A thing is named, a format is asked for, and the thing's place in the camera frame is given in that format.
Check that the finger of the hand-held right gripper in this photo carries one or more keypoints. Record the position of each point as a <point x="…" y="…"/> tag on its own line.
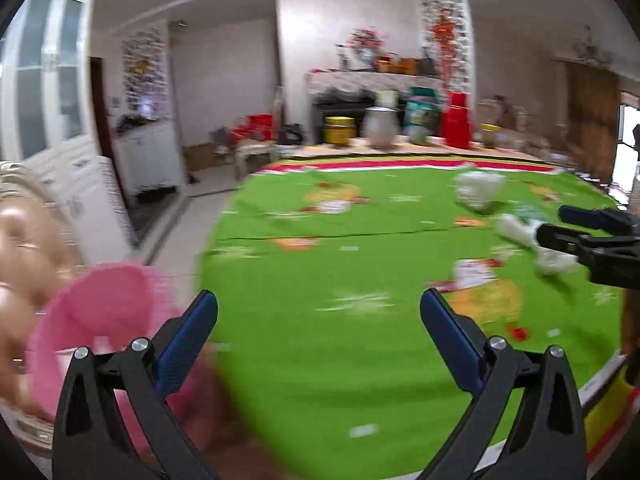
<point x="585" y="247"/>
<point x="595" y="217"/>

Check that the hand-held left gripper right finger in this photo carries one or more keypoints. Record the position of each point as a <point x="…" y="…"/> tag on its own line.
<point x="450" y="340"/>

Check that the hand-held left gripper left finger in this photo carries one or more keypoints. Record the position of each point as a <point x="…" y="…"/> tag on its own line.
<point x="185" y="345"/>

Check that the white tissue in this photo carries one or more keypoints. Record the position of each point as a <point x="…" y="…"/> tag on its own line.
<point x="517" y="230"/>

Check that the pink plastic basket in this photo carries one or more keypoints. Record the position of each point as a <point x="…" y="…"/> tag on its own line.
<point x="100" y="305"/>

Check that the white printed paper cup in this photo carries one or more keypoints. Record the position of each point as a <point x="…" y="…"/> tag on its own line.
<point x="477" y="190"/>

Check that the brown wooden door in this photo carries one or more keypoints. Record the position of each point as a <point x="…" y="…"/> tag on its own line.
<point x="592" y="120"/>

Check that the green printed tablecloth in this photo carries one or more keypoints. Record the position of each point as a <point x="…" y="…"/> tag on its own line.
<point x="360" y="285"/>

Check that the small yellow-lidded jar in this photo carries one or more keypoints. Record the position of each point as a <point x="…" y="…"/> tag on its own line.
<point x="489" y="136"/>

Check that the white ribbed panel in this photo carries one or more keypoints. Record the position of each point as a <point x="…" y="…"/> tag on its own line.
<point x="117" y="200"/>

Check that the red thermos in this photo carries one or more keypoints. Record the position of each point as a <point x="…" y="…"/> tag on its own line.
<point x="457" y="120"/>

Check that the beige leather ornate chair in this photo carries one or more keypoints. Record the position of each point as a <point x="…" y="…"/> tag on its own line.
<point x="25" y="240"/>

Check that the low white cabinet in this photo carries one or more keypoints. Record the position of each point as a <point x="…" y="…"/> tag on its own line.
<point x="150" y="155"/>

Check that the green snack bag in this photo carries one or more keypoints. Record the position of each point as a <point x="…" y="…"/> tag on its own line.
<point x="421" y="117"/>

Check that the small cream chair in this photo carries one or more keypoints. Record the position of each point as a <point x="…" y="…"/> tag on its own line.
<point x="255" y="155"/>

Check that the white ceramic jug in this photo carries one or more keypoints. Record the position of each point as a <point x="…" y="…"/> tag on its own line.
<point x="381" y="129"/>

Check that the red gift boxes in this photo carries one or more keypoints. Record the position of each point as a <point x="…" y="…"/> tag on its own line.
<point x="255" y="127"/>

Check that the red hanging decoration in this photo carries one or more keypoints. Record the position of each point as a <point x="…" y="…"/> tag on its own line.
<point x="445" y="42"/>

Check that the white lattice screen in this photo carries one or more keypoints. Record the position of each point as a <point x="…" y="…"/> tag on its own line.
<point x="142" y="70"/>
<point x="460" y="25"/>

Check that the yellow jar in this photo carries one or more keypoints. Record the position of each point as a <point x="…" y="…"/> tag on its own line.
<point x="339" y="132"/>

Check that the cream cup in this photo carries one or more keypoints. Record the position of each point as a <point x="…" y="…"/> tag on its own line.
<point x="388" y="100"/>

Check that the black piano with lace cloth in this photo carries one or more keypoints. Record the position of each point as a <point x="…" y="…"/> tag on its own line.
<point x="340" y="95"/>

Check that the flower vase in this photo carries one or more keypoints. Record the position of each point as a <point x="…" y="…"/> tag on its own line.
<point x="366" y="45"/>

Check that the white glass-door cabinet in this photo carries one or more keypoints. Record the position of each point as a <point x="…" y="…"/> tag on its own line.
<point x="50" y="85"/>

